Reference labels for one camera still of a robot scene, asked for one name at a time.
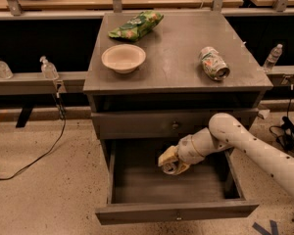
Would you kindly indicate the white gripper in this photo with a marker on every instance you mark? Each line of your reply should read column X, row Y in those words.
column 185, row 151

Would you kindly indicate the green soda can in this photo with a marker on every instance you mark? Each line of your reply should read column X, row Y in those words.
column 169, row 168

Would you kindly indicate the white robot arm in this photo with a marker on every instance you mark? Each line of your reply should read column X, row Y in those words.
column 223, row 132

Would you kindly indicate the open grey middle drawer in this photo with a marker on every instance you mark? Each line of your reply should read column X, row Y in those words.
column 140, row 192

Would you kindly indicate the closed grey top drawer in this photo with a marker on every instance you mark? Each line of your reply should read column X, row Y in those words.
column 160, row 124

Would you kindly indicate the grey drawer cabinet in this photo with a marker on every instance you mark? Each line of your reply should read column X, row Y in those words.
column 172, row 78

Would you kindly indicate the white patterned soda can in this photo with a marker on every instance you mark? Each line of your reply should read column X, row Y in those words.
column 213, row 64

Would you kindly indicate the white paper bowl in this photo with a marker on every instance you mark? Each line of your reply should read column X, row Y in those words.
column 123, row 58

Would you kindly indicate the green chip bag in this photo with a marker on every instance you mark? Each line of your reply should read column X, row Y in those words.
column 137, row 27

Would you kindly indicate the clear water bottle right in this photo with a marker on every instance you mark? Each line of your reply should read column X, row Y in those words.
column 272, row 58

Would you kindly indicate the clear pump bottle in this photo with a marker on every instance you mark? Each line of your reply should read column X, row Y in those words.
column 48, row 69

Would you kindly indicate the clear bottle far left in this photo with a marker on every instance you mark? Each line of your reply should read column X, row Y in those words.
column 5, row 72

